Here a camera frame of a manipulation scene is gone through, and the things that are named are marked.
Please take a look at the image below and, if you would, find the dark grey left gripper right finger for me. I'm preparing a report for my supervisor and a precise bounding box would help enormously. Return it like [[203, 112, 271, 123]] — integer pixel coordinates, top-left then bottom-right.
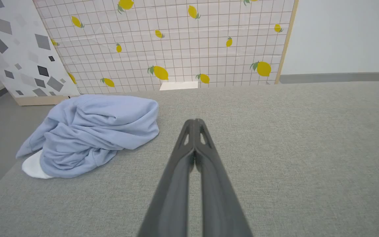
[[194, 118, 253, 237]]

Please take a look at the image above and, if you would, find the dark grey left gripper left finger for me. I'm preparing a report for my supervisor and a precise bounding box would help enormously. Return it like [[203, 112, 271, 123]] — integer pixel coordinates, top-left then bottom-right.
[[137, 119, 195, 237]]

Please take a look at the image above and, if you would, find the light blue sweatshirt white hem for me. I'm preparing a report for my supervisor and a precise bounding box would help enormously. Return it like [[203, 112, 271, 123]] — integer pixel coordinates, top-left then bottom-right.
[[16, 94, 160, 179]]

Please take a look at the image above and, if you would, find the grey fabric sofa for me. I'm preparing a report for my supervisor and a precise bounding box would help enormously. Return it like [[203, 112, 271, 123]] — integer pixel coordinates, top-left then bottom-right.
[[0, 82, 379, 237]]

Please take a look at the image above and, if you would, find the lemon print grid panel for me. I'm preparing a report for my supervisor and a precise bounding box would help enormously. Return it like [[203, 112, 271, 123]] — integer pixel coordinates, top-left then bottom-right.
[[33, 0, 299, 96]]

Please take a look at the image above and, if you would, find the grey terrazzo print panel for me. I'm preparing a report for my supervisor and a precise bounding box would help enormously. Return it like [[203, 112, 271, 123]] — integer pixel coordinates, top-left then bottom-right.
[[0, 0, 81, 106]]

